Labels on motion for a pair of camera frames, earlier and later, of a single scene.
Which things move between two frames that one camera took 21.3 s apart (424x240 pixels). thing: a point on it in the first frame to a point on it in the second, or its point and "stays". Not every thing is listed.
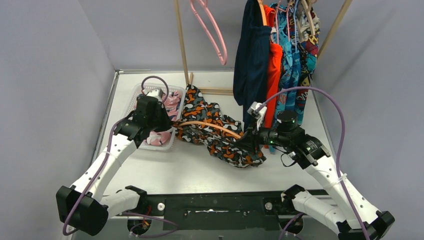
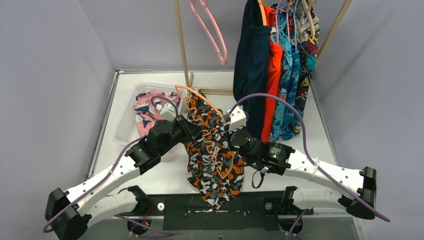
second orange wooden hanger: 263,13 stays
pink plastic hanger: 205,3 stays
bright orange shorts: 276,52 stays
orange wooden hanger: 216,125 to 202,126
